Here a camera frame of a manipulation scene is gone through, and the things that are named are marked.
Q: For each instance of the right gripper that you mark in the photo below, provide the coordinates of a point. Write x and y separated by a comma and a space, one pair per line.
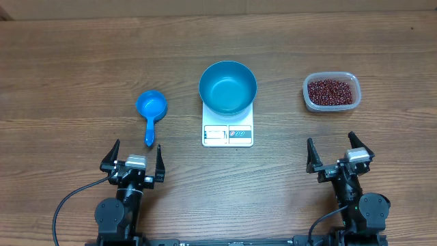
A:
326, 171

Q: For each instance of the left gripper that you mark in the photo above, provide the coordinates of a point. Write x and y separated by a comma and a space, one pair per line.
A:
148, 182

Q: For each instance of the blue plastic scoop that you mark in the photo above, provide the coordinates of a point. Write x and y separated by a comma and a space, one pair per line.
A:
151, 105

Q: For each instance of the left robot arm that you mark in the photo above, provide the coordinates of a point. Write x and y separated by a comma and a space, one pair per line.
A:
117, 217

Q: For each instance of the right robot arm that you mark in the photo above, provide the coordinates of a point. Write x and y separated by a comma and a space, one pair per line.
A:
363, 214

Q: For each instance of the white kitchen scale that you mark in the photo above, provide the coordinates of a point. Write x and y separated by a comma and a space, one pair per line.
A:
227, 130

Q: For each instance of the teal metal bowl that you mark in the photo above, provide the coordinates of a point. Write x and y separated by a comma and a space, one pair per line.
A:
227, 87

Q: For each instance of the red beans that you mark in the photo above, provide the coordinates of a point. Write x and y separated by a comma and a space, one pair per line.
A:
329, 92

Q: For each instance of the clear plastic container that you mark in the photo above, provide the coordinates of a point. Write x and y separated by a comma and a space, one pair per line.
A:
340, 76

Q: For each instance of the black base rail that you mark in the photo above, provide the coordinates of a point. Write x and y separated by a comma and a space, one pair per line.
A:
298, 240

